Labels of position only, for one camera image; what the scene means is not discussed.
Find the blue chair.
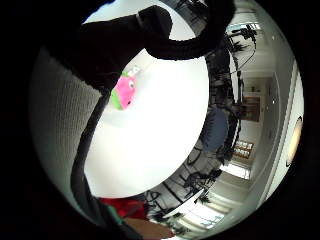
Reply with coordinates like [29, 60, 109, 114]
[201, 107, 231, 154]

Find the framed wall picture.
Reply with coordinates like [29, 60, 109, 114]
[233, 139, 255, 160]

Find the black camera tripod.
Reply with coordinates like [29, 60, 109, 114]
[226, 23, 259, 104]

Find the pink and green soft toy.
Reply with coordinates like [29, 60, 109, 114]
[110, 73, 138, 111]

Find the brown wooden door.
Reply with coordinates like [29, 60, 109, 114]
[242, 95, 262, 122]

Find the round ceiling lamp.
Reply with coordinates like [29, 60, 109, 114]
[285, 115, 304, 168]

